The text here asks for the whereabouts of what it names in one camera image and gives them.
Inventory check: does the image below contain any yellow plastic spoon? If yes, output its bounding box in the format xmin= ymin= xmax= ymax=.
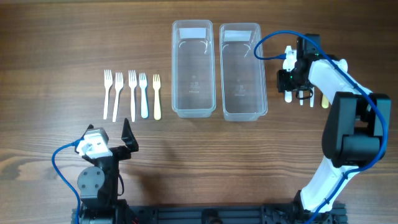
xmin=321 ymin=95 xmax=329 ymax=109

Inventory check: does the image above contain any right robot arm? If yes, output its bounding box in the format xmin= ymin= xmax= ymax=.
xmin=277 ymin=34 xmax=391 ymax=220

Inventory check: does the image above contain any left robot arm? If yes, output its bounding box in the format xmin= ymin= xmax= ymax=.
xmin=71 ymin=118 xmax=139 ymax=223

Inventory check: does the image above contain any right clear plastic container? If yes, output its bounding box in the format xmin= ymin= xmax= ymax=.
xmin=220 ymin=23 xmax=268 ymax=121

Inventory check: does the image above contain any clear plastic container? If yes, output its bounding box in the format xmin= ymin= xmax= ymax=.
xmin=220 ymin=23 xmax=268 ymax=121
xmin=172 ymin=20 xmax=216 ymax=118

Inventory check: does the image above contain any left clear plastic container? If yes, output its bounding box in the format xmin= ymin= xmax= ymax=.
xmin=172 ymin=20 xmax=216 ymax=118

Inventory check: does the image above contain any white plastic fork far left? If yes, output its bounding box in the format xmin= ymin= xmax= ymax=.
xmin=103 ymin=70 xmax=113 ymax=119

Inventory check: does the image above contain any white plastic fork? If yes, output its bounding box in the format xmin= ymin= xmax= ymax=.
xmin=103 ymin=70 xmax=113 ymax=119
xmin=128 ymin=70 xmax=137 ymax=122
xmin=112 ymin=72 xmax=124 ymax=122

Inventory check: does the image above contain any light blue plastic fork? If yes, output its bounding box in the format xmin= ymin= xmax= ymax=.
xmin=139 ymin=73 xmax=149 ymax=119

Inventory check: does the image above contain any yellow plastic fork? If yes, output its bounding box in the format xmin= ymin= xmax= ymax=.
xmin=153 ymin=74 xmax=162 ymax=120

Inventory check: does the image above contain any left blue cable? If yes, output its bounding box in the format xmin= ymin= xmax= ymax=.
xmin=50 ymin=139 xmax=82 ymax=224

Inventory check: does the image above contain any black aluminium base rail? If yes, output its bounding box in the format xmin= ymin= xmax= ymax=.
xmin=78 ymin=203 xmax=348 ymax=224

